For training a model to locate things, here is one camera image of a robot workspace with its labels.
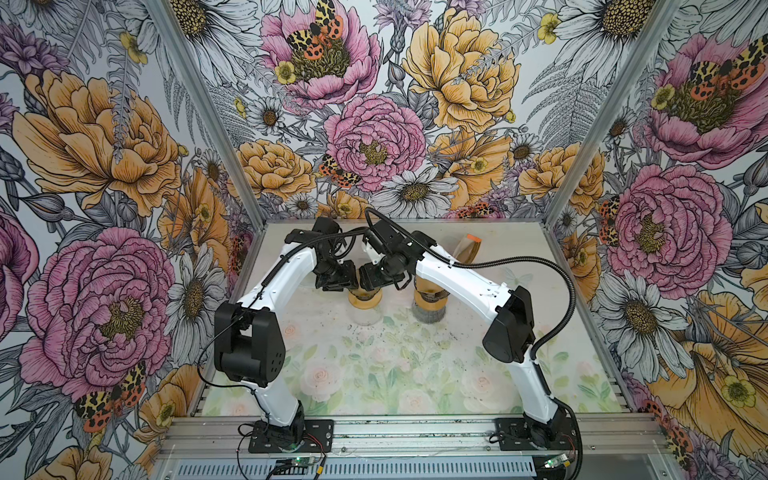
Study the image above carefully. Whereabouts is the clear glass flask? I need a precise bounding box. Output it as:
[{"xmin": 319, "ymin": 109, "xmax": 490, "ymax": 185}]
[{"xmin": 350, "ymin": 307, "xmax": 384, "ymax": 327}]

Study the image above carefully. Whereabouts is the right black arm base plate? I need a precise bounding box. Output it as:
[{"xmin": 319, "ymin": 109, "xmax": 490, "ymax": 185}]
[{"xmin": 488, "ymin": 417, "xmax": 580, "ymax": 452}]

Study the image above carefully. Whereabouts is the aluminium rail frame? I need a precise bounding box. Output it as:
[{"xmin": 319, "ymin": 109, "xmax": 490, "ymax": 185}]
[{"xmin": 158, "ymin": 412, "xmax": 667, "ymax": 460}]

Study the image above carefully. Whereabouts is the white vented cable duct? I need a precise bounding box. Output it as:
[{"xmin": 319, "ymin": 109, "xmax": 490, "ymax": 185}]
[{"xmin": 163, "ymin": 456, "xmax": 536, "ymax": 479}]

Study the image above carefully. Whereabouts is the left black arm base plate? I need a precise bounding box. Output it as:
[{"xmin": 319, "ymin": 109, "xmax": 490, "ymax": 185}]
[{"xmin": 248, "ymin": 419, "xmax": 335, "ymax": 454}]

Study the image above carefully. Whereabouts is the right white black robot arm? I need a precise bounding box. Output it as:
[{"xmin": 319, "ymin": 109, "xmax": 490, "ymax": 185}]
[{"xmin": 359, "ymin": 219, "xmax": 576, "ymax": 448}]

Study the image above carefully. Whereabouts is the brown coffee filter stack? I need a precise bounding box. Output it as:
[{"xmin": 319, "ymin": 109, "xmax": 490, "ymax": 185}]
[{"xmin": 453, "ymin": 234, "xmax": 482, "ymax": 264}]

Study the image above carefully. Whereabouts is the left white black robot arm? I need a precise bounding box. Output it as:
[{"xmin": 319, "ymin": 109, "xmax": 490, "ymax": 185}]
[{"xmin": 213, "ymin": 218, "xmax": 366, "ymax": 453}]

